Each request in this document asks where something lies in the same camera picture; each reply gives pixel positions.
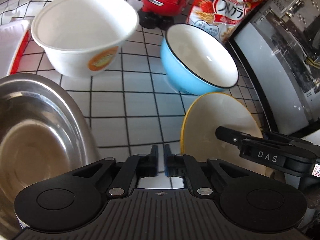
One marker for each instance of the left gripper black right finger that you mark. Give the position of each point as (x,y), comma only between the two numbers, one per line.
(208,178)

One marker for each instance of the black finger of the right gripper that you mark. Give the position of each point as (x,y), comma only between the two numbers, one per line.
(280,152)

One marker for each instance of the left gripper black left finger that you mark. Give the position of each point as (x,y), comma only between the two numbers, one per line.
(111,178)

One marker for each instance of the yellow rimmed plate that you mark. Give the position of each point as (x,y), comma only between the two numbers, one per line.
(209,131)

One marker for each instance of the stainless steel bowl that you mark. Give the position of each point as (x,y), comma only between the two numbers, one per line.
(43,135)

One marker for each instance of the blue ceramic bowl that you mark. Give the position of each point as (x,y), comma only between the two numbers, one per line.
(195,62)

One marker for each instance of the white paper noodle bowl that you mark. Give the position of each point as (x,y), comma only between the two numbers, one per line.
(82,37)

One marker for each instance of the red white rectangular container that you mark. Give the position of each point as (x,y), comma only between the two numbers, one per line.
(13,41)

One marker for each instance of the white grid tablecloth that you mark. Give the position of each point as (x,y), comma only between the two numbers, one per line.
(131,105)

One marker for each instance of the red granola bag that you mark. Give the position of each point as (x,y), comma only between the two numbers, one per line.
(219,18)

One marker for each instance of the red robot figurine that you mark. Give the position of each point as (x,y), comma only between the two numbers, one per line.
(160,13)

